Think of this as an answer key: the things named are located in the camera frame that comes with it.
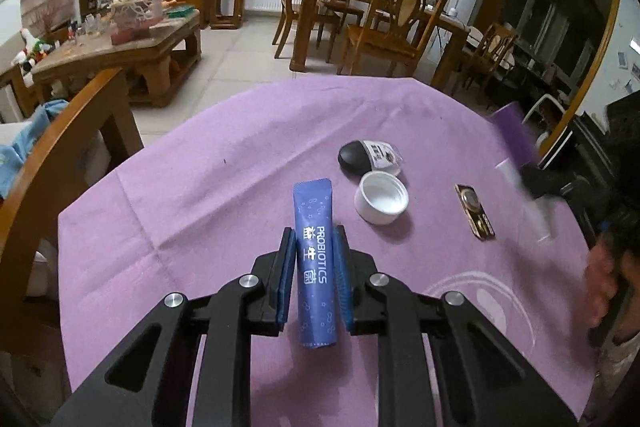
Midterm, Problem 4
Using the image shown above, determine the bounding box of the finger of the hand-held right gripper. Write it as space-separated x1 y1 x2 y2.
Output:
520 162 576 204

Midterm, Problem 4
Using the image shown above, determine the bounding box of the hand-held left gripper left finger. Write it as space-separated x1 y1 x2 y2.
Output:
50 227 299 427

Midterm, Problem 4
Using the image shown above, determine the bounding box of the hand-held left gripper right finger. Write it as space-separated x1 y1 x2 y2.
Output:
334 224 583 427

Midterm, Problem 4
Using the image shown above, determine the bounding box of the blue sachet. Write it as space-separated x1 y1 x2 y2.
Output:
292 178 337 351

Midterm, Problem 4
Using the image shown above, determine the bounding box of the person's right hand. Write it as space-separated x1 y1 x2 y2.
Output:
584 238 622 329

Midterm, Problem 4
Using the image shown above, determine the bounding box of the white plastic chair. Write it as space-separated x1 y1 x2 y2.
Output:
521 94 574 160

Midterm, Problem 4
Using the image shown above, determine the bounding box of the black gold packet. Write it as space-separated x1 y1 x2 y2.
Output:
454 183 496 241

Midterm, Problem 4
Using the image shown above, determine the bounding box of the white plastic cap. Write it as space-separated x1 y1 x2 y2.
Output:
354 171 410 226

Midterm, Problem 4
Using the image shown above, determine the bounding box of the purple tablecloth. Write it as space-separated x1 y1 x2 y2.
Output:
57 77 601 427

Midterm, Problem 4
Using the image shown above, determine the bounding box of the black white snack packet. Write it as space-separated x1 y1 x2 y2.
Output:
338 139 404 176

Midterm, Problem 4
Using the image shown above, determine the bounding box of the wooden armchair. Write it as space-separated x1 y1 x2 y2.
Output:
0 67 146 343

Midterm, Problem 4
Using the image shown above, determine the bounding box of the wooden coffee table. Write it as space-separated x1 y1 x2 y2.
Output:
31 8 203 108

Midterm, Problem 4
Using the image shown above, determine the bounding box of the blue cloth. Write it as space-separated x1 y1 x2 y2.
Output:
0 99 68 200

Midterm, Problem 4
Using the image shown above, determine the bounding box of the pink basket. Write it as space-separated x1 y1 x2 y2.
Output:
108 0 165 46

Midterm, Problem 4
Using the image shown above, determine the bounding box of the wooden door frame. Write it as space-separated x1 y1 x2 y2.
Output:
486 0 624 158

